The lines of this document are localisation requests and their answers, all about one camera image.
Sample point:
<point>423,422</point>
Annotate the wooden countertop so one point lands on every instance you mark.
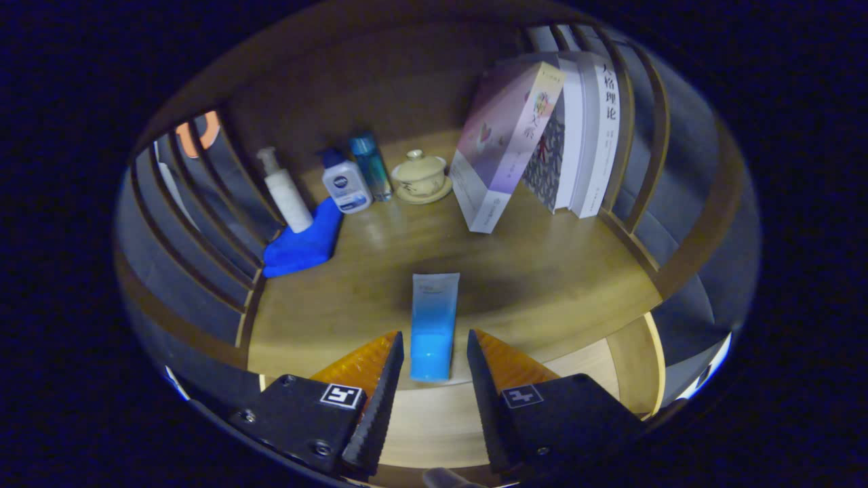
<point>542,271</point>

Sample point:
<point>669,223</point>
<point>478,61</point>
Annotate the blue folded cloth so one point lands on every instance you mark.
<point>302,247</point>

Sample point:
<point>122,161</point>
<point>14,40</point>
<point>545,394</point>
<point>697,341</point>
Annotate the pink and purple book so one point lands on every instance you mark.
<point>498,149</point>

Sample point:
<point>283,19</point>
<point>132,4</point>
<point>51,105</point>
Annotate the blue cosmetic tube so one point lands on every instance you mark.
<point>434,325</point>

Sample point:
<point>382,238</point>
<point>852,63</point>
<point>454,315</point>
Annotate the wooden cabinet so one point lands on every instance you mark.
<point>352,74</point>

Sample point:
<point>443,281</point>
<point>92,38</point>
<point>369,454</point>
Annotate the white spray bottle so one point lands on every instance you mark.
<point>288,196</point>

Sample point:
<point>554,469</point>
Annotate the beige lidded tea cup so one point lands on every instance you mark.
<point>420,177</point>

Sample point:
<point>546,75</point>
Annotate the teal bottle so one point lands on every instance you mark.
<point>371,169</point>

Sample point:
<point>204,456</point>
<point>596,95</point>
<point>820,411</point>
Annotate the white bottle with blue cap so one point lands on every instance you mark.
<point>346,188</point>

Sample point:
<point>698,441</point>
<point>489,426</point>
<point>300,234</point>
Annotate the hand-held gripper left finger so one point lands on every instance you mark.
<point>383,413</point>

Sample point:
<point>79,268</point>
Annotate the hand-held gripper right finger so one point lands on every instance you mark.
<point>485,407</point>

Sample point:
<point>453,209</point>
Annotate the white patterned book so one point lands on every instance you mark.
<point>546,169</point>

